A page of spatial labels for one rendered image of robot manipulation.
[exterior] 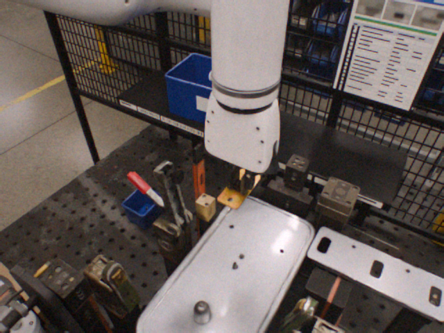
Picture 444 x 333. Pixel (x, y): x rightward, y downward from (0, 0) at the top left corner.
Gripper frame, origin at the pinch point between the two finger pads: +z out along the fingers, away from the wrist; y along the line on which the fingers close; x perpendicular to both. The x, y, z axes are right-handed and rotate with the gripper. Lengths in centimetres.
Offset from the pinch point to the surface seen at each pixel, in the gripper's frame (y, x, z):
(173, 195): -15.2, 0.3, 13.7
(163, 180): -15.3, -1.6, 7.3
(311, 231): 10.6, 17.6, 27.9
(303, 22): -48, 164, 41
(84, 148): -167, 78, 128
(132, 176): -25.3, -0.4, 12.8
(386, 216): 27, 55, 52
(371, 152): 16, 49, 25
